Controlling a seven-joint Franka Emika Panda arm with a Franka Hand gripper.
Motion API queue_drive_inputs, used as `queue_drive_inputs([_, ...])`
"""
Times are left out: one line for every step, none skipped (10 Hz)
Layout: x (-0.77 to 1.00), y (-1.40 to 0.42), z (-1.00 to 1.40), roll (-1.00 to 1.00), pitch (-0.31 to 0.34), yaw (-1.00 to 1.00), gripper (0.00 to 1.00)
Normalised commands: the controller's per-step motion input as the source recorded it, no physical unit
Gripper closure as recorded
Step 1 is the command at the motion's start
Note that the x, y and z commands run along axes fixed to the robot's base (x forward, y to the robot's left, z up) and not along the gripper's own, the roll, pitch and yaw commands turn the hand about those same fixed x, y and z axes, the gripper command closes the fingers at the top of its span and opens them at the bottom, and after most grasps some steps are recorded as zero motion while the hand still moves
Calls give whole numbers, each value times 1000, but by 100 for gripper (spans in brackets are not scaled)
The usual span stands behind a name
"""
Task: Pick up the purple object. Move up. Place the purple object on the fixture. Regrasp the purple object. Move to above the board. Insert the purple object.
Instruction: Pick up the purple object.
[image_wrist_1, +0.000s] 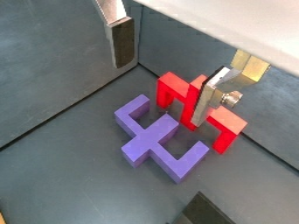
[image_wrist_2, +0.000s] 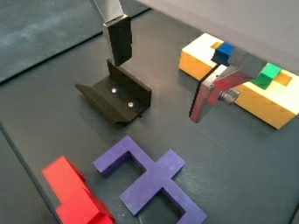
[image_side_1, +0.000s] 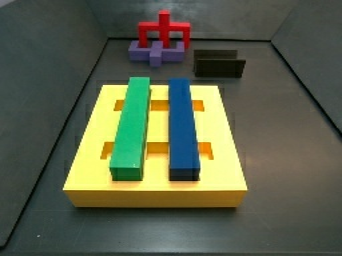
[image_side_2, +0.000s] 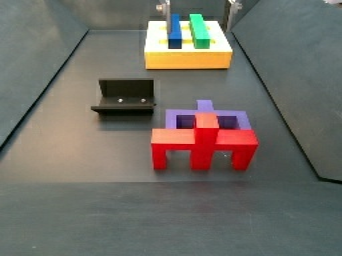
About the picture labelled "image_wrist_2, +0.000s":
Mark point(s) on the yellow slotted board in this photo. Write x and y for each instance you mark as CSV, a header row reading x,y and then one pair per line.
x,y
276,105

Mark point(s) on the red puzzle block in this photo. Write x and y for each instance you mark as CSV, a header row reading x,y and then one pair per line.
x,y
81,207

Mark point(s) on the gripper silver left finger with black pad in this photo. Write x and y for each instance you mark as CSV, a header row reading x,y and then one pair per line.
x,y
117,29

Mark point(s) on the blue bar block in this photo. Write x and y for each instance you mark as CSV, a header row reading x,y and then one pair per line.
x,y
222,54

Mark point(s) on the black L-shaped fixture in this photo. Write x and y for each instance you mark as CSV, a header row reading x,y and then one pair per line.
x,y
121,96

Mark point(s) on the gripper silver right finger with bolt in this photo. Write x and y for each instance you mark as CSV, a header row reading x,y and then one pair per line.
x,y
217,86

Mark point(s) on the purple puzzle block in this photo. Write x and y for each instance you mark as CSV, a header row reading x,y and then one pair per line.
x,y
157,179

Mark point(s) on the green bar block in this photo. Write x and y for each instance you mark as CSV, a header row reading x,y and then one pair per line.
x,y
266,76

